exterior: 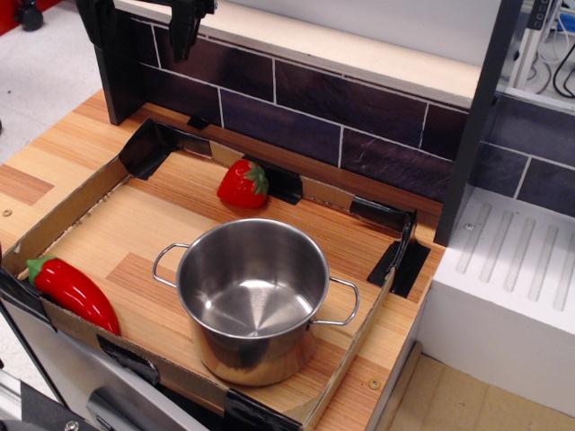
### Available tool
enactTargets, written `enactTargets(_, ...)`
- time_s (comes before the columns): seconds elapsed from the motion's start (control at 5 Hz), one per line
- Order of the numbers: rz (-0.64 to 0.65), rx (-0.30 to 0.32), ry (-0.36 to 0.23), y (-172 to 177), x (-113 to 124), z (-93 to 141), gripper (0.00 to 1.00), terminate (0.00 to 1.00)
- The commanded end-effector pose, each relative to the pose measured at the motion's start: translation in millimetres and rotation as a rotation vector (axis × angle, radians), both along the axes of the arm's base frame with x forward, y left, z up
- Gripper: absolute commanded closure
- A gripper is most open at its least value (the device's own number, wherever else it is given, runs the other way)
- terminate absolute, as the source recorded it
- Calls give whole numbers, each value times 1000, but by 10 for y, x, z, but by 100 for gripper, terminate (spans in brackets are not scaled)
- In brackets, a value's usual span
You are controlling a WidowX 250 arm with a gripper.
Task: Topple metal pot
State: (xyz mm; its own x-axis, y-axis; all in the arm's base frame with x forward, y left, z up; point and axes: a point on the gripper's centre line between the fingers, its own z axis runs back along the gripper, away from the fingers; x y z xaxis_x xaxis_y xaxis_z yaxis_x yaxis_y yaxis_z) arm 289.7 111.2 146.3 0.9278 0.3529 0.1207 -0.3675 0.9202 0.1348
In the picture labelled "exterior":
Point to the white drying rack sink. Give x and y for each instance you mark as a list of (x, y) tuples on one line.
[(501, 305)]

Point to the red toy chili pepper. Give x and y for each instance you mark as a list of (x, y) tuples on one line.
[(73, 290)]

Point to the dark shelf post right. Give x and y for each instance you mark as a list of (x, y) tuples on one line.
[(460, 186)]

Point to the black caster wheel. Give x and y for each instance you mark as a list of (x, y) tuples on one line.
[(28, 15)]

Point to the cardboard fence with black tape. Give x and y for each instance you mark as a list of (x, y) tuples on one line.
[(118, 203)]

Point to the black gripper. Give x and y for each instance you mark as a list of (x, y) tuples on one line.
[(99, 18)]

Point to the red toy strawberry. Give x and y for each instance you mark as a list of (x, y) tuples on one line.
[(245, 185)]

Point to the dark shelf post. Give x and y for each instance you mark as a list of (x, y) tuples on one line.
[(460, 186), (120, 69)]

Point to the stainless steel pot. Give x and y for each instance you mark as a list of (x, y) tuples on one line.
[(252, 288)]

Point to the light wooden shelf board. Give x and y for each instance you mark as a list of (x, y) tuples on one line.
[(375, 62)]

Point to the dark shelf post left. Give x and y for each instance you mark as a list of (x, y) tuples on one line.
[(120, 69)]

